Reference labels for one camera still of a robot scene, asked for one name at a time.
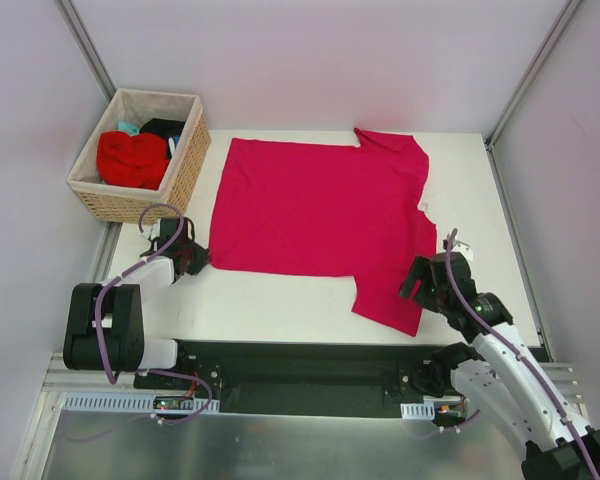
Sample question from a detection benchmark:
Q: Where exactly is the wicker basket with liner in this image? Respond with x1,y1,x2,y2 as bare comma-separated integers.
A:
67,88,211,223

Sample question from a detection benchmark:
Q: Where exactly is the magenta pink t shirt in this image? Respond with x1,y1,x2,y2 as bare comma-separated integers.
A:
210,130,437,336

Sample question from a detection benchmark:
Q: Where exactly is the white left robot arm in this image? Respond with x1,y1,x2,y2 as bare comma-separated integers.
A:
62,217,210,389

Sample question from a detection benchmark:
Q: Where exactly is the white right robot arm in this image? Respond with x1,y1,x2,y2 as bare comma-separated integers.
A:
400,252,600,479

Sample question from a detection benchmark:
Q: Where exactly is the red t shirt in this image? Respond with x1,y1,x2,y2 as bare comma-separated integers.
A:
96,131,169,190

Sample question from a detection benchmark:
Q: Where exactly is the black t shirt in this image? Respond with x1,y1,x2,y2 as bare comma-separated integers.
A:
139,118,185,142

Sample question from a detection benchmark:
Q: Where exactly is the light blue t shirt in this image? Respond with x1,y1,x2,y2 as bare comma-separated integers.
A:
117,121,140,136

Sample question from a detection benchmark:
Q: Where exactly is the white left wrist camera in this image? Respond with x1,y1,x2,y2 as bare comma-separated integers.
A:
147,221,160,240

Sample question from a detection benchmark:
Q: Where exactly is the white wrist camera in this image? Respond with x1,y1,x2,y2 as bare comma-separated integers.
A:
443,239,475,262
147,221,160,240

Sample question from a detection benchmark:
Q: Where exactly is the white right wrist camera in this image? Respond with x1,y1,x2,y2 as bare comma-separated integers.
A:
443,239,475,262

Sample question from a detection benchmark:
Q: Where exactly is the right white cable duct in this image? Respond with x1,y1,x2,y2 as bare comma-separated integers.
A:
400,401,436,421

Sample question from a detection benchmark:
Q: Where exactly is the white cable duct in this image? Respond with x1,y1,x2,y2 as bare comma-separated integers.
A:
64,393,220,415
400,401,436,421

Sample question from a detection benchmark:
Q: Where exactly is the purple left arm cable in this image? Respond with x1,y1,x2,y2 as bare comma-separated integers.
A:
62,202,214,442

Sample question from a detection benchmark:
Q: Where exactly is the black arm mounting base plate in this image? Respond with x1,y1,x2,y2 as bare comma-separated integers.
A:
133,341,458,418

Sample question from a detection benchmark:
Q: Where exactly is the aluminium frame rail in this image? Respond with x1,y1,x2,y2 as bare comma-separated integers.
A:
42,345,134,392

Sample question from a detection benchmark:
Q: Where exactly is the left white cable duct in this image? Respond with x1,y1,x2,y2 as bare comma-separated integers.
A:
64,393,220,415

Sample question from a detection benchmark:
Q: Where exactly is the left aluminium frame post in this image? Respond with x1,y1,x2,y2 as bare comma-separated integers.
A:
55,0,117,101

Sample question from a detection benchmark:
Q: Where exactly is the aluminium frame post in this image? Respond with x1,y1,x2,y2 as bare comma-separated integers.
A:
485,0,586,152
55,0,117,101

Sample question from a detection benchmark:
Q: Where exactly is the right aluminium frame post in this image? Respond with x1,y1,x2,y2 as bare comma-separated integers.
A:
485,0,586,152

